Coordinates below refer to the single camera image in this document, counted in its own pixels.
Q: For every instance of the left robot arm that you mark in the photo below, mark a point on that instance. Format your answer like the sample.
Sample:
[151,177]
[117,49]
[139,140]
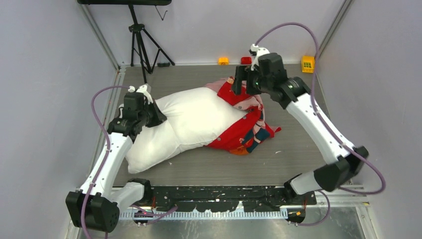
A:
[95,206]

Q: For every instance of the black tripod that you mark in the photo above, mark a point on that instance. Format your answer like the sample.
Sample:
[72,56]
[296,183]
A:
[138,47]

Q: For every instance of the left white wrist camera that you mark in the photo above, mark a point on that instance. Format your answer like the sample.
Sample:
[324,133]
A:
[145,89]

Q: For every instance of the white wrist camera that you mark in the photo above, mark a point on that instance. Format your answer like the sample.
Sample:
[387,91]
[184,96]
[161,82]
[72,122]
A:
[145,89]
[257,51]

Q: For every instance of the pink printed pillowcase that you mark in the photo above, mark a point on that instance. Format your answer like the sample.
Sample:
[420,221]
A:
[248,132]

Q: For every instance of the small black floor object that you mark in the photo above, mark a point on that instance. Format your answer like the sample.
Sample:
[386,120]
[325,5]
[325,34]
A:
[163,64]

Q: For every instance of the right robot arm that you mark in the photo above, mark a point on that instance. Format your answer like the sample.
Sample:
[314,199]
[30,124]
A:
[340,155]

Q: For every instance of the white pillow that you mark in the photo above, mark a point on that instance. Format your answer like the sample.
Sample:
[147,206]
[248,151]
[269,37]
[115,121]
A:
[195,118]

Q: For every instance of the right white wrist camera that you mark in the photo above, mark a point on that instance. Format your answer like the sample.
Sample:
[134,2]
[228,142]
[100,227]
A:
[257,51]

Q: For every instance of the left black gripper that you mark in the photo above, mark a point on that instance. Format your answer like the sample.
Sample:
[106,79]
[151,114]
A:
[159,117]

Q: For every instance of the small yellow toy block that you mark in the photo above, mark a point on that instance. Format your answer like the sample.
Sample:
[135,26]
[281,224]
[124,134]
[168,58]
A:
[223,61]

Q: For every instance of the yellow green toy block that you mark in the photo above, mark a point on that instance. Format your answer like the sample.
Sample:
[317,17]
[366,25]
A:
[308,64]

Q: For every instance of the red toy block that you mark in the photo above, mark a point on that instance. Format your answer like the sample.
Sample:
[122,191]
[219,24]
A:
[246,60]

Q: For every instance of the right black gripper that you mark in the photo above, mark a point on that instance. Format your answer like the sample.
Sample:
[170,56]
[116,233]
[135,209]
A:
[241,75]

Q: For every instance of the black overhead bar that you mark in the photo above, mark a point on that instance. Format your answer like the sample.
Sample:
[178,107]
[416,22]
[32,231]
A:
[126,2]

